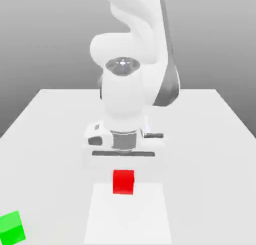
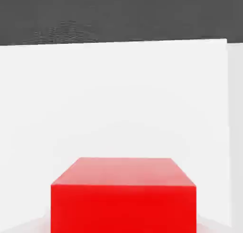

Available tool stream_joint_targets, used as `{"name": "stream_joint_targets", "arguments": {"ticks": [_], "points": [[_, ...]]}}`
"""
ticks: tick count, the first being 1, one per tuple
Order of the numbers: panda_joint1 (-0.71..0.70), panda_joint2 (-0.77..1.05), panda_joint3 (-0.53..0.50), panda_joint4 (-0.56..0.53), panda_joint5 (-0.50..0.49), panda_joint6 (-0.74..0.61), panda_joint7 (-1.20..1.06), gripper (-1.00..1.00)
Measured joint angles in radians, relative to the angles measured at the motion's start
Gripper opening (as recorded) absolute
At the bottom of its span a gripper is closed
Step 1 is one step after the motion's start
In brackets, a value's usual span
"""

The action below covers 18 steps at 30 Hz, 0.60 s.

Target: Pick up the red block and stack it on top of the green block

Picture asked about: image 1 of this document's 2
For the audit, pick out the small red cube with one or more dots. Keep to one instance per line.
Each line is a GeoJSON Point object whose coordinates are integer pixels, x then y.
{"type": "Point", "coordinates": [122, 182]}

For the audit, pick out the small green cube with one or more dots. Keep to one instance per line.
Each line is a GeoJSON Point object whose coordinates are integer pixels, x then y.
{"type": "Point", "coordinates": [11, 228]}

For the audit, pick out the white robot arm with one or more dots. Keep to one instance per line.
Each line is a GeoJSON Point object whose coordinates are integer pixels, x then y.
{"type": "Point", "coordinates": [123, 93]}

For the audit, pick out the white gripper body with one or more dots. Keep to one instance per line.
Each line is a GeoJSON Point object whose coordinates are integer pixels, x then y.
{"type": "Point", "coordinates": [124, 159]}

